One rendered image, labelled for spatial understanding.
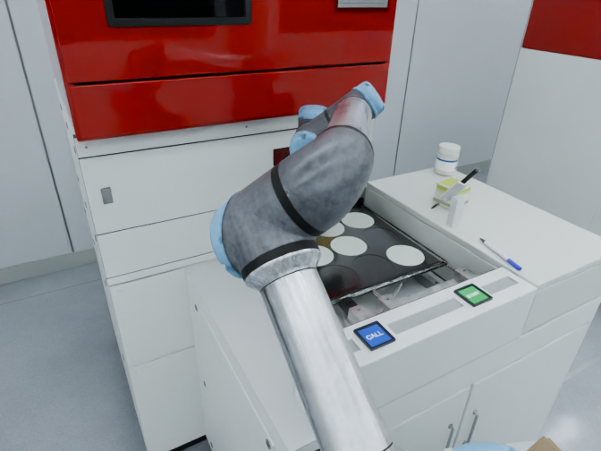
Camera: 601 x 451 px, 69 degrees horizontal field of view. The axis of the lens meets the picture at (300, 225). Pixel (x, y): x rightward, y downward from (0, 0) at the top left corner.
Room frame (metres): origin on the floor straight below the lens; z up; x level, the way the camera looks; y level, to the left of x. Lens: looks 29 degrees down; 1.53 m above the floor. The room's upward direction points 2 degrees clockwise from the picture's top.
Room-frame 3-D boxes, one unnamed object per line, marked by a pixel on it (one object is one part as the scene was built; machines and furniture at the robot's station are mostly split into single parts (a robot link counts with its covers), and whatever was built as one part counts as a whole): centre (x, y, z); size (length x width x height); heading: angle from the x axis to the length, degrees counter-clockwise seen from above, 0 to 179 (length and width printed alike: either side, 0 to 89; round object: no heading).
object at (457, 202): (1.05, -0.40, 1.03); 0.06 x 0.04 x 0.13; 30
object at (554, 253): (1.13, -0.52, 0.89); 0.62 x 0.35 x 0.14; 30
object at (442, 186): (1.16, -0.44, 1.00); 0.07 x 0.07 x 0.07; 39
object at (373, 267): (1.02, -0.13, 0.90); 0.34 x 0.34 x 0.01; 30
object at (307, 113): (1.04, -0.02, 1.21); 0.09 x 0.08 x 0.11; 173
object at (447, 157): (1.41, -0.49, 1.01); 0.07 x 0.07 x 0.10
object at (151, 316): (1.41, 0.32, 0.41); 0.82 x 0.71 x 0.82; 120
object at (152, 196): (1.12, 0.15, 1.02); 0.82 x 0.03 x 0.40; 120
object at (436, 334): (0.67, -0.26, 0.89); 0.55 x 0.09 x 0.14; 120
